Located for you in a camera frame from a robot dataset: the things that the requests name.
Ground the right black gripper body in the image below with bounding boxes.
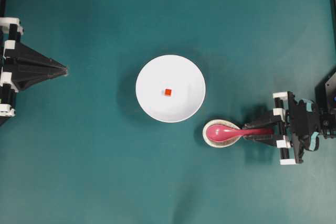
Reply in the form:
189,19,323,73
272,91,320,165

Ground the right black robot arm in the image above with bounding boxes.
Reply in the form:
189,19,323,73
243,73,335,165

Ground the small red block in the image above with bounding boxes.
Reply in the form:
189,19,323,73
164,89,172,96

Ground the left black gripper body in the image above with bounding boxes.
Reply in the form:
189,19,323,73
1,17,24,117

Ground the large white bowl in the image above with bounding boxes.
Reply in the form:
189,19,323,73
135,55,206,123

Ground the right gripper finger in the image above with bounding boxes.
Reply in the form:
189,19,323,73
244,109,285,129
244,134,290,148

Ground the small speckled dish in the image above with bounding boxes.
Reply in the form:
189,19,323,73
202,119,240,148

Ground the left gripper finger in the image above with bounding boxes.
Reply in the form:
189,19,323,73
11,71,68,91
4,40,67,70

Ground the pink ceramic spoon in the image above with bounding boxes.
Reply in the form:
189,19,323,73
205,124,274,143

